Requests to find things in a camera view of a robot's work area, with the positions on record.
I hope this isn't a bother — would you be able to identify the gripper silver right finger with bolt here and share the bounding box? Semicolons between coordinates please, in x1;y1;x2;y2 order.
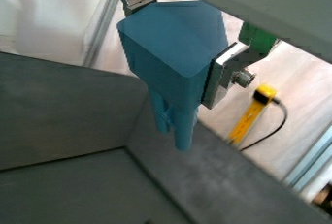
201;21;281;111

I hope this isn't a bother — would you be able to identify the blue three prong object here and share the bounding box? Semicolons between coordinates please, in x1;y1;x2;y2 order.
117;1;229;151

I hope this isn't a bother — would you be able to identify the yellow light curtain sensor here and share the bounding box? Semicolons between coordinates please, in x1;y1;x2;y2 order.
228;84;276;145

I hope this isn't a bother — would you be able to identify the aluminium frame post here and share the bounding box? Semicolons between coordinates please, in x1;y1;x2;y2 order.
83;0;119;68

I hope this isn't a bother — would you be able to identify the black sensor cable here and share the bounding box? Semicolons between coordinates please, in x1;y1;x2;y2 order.
237;97;290;153

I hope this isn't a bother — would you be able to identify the aluminium frame rail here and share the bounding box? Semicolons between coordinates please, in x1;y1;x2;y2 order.
283;125;332;192

